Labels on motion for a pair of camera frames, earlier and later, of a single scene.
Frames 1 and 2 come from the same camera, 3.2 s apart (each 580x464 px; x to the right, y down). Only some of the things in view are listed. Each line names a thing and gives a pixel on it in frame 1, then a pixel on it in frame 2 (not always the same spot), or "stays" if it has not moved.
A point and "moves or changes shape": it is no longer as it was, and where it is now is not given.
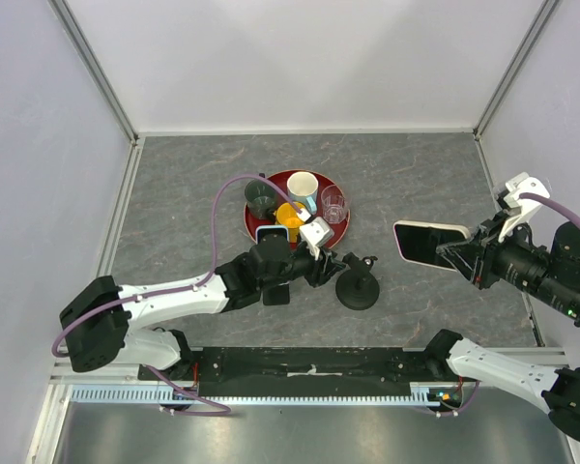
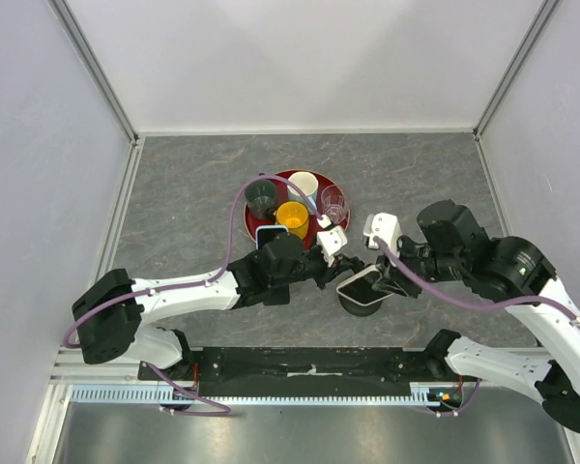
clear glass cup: [333, 204] stays
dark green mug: [261, 197] stays
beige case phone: [418, 241] moves or changes shape
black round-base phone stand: [358, 288] → [357, 309]
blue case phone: [262, 231] stays
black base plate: [298, 372] stays
